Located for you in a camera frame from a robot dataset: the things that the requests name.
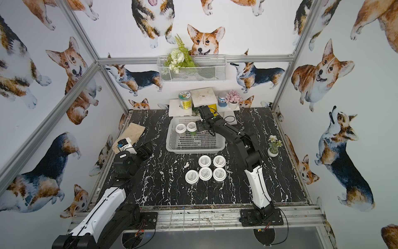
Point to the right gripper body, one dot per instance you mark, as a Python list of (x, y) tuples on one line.
[(203, 124)]

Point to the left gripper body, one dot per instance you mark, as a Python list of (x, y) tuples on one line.
[(144, 149)]

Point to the white plastic perforated basket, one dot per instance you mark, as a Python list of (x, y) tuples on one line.
[(201, 143)]

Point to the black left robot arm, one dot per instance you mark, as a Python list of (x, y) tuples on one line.
[(111, 215)]

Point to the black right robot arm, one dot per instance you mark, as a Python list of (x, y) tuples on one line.
[(250, 156)]

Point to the small green plant pot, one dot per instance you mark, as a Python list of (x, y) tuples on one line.
[(195, 111)]

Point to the white wooden tiered shelf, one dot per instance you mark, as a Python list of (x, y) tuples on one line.
[(201, 97)]

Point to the blue white small jar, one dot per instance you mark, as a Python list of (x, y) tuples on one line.
[(222, 99)]

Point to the beige work glove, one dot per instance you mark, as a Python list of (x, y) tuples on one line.
[(133, 132)]

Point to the pink flower pot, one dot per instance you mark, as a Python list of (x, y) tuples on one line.
[(233, 98)]

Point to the yellow sunflower seed can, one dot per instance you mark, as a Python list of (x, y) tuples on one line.
[(185, 100)]

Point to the small white potted flower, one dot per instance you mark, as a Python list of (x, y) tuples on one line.
[(274, 145)]

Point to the artificial green fern flowers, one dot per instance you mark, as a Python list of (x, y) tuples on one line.
[(179, 58)]

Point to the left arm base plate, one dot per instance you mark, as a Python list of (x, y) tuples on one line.
[(144, 221)]

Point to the white wire wall basket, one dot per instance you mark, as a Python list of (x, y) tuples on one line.
[(207, 69)]

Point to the aluminium frame rail front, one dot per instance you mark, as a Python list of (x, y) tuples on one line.
[(228, 219)]

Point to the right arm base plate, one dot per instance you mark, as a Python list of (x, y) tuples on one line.
[(252, 218)]

